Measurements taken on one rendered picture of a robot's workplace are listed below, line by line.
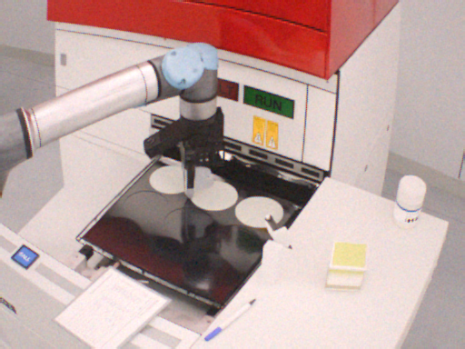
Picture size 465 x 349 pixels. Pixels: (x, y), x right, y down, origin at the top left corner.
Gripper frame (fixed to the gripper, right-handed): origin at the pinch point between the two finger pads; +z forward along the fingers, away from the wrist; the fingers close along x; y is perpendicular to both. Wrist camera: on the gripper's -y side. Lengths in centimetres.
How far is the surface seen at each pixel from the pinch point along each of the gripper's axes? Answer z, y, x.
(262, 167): -2.4, 17.1, 2.8
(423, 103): 48, 127, 106
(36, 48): 80, -63, 271
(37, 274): -4.7, -37.1, -27.4
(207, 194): 1.3, 4.5, 0.3
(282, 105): -18.9, 20.2, 1.4
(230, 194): 1.3, 9.3, -0.5
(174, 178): 1.3, -1.5, 7.2
